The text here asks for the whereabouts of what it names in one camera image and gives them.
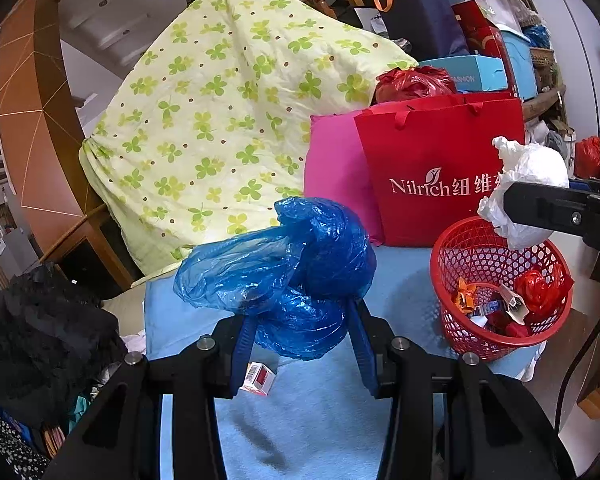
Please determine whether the light blue box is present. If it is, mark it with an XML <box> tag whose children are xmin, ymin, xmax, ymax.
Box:
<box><xmin>422</xmin><ymin>55</ymin><xmax>508</xmax><ymax>92</ymax></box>

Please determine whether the black clothes pile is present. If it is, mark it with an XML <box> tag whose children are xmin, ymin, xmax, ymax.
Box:
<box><xmin>0</xmin><ymin>266</ymin><xmax>126</xmax><ymax>429</ymax></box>

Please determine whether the small red white box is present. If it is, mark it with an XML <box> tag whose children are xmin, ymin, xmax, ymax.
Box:
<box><xmin>240</xmin><ymin>362</ymin><xmax>276</xmax><ymax>396</ymax></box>

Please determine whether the white plastic bag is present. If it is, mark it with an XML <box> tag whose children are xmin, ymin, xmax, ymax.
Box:
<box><xmin>477</xmin><ymin>135</ymin><xmax>570</xmax><ymax>252</ymax></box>

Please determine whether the red plastic mesh basket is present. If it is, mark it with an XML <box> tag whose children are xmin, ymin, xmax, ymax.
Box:
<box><xmin>430</xmin><ymin>217</ymin><xmax>573</xmax><ymax>361</ymax></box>

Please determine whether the red Nilrich shopping bag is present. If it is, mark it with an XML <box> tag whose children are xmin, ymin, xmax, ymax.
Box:
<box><xmin>355</xmin><ymin>91</ymin><xmax>524</xmax><ymax>247</ymax></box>

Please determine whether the red plastic bag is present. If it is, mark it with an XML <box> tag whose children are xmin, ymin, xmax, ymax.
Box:
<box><xmin>374</xmin><ymin>65</ymin><xmax>457</xmax><ymax>103</ymax></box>

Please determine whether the green clover patterned quilt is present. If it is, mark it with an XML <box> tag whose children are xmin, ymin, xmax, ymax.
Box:
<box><xmin>79</xmin><ymin>0</ymin><xmax>415</xmax><ymax>274</ymax></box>

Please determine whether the pink pillow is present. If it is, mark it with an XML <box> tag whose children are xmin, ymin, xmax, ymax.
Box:
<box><xmin>303</xmin><ymin>110</ymin><xmax>385</xmax><ymax>245</ymax></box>

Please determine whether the black cable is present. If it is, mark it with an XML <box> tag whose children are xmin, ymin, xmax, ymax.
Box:
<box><xmin>552</xmin><ymin>288</ymin><xmax>600</xmax><ymax>434</ymax></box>

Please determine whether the navy blue bag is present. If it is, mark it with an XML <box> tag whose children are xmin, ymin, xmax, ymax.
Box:
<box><xmin>374</xmin><ymin>0</ymin><xmax>469</xmax><ymax>61</ymax></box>

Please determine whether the light blue blanket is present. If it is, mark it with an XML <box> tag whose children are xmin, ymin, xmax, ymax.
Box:
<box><xmin>142</xmin><ymin>244</ymin><xmax>539</xmax><ymax>480</ymax></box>

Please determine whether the blue plastic bag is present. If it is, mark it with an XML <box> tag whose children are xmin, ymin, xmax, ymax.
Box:
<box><xmin>174</xmin><ymin>197</ymin><xmax>377</xmax><ymax>361</ymax></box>

